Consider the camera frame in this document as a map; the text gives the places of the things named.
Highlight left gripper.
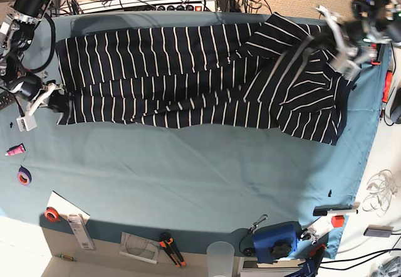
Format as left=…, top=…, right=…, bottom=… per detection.
left=316, top=5, right=381, bottom=80

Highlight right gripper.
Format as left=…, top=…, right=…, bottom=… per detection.
left=9, top=73, right=66, bottom=132

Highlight navy white striped t-shirt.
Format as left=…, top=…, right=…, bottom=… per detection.
left=56, top=13, right=352, bottom=145

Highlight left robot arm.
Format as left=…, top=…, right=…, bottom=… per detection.
left=316, top=0, right=400, bottom=81

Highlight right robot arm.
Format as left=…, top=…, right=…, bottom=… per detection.
left=1, top=0, right=68, bottom=132

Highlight orange black clamp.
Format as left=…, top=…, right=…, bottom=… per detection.
left=370, top=43, right=386, bottom=66

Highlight black remote control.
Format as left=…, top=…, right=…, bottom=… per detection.
left=0, top=91, right=16, bottom=111

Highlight pink tube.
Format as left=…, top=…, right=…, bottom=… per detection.
left=5, top=144, right=26, bottom=157

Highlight black computer mouse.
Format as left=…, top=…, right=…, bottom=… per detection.
left=390, top=88, right=401, bottom=124

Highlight purple tape roll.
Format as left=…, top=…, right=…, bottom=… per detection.
left=17, top=166, right=32, bottom=186

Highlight white paper sheet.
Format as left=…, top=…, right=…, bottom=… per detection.
left=47, top=191, right=90, bottom=224

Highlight orange tape roll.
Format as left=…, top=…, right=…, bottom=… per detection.
left=44, top=207, right=60, bottom=223

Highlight packaged item with barcode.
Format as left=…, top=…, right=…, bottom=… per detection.
left=67, top=214, right=95, bottom=251

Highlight white zip ties bundle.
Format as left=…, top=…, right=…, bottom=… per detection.
left=362, top=169, right=398, bottom=217

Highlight black marker pen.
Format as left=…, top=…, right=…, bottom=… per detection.
left=313, top=206, right=359, bottom=217

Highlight small red block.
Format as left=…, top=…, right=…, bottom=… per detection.
left=331, top=216, right=345, bottom=228

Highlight teal table cloth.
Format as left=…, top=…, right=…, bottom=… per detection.
left=0, top=10, right=392, bottom=261

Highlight grey adapter box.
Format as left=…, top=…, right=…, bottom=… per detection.
left=363, top=226, right=393, bottom=238

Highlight clear plastic bag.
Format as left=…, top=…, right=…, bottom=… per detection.
left=119, top=232, right=160, bottom=264

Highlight orange black cutter pliers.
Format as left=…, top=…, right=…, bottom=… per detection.
left=159, top=232, right=186, bottom=268

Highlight blue clamp with black knob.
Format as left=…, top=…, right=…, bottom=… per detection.
left=252, top=224, right=298, bottom=263

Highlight frosted plastic cup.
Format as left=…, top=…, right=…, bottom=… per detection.
left=207, top=241, right=235, bottom=277

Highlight orange handled tool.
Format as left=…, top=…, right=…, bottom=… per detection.
left=382, top=70, right=393, bottom=103

